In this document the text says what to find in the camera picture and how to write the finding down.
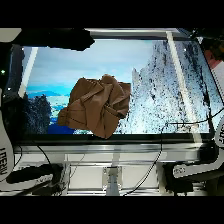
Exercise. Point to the brown pants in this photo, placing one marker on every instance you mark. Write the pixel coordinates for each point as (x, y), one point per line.
(96, 106)

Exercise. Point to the black garment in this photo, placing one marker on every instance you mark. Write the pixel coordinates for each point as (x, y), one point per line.
(56, 38)

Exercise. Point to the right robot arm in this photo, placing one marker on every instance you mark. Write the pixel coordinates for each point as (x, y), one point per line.
(196, 170)

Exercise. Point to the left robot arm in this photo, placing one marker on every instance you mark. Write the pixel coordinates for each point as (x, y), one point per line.
(4, 156)

